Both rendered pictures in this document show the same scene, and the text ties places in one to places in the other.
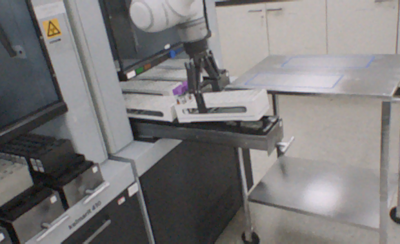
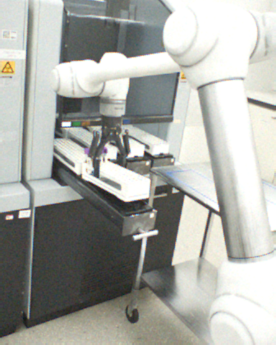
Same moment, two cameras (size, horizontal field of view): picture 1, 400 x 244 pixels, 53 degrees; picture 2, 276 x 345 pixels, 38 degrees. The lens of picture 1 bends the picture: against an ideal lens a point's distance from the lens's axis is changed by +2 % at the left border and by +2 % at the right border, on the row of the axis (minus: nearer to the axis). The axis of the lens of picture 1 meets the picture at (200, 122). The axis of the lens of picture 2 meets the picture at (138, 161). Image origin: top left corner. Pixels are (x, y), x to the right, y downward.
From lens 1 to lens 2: 0.55 m
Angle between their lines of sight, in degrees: 16
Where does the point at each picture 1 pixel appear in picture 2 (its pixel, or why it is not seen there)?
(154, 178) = (50, 214)
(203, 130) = (91, 191)
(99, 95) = (30, 130)
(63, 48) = (11, 85)
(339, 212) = (201, 326)
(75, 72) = (15, 105)
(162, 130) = (69, 179)
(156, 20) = (62, 87)
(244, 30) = (262, 133)
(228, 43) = not seen: hidden behind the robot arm
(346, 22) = not seen: outside the picture
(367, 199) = not seen: hidden behind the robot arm
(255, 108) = (126, 190)
